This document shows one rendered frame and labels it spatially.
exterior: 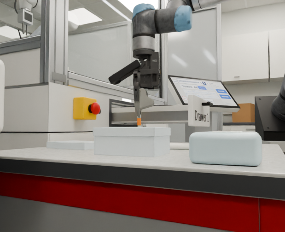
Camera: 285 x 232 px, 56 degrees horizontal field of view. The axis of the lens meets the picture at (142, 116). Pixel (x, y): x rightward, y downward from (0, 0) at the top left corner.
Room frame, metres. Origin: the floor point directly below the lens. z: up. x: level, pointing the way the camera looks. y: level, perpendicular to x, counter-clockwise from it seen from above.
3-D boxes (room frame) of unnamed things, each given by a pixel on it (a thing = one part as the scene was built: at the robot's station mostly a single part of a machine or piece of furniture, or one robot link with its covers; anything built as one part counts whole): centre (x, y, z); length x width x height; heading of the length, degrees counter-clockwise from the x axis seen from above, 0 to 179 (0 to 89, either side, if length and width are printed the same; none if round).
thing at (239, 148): (0.43, -0.14, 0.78); 0.15 x 0.10 x 0.04; 157
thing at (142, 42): (0.87, -0.01, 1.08); 0.08 x 0.08 x 0.05
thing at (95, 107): (0.87, 0.16, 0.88); 0.04 x 0.03 x 0.04; 155
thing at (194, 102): (1.06, -0.23, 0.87); 0.29 x 0.02 x 0.11; 155
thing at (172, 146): (0.63, -0.09, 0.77); 0.14 x 0.02 x 0.02; 73
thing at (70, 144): (0.69, 0.17, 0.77); 0.13 x 0.09 x 0.02; 60
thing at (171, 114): (1.15, -0.04, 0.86); 0.40 x 0.26 x 0.06; 65
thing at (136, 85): (0.85, 0.02, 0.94); 0.05 x 0.02 x 0.09; 172
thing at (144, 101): (0.85, -0.01, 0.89); 0.06 x 0.03 x 0.09; 82
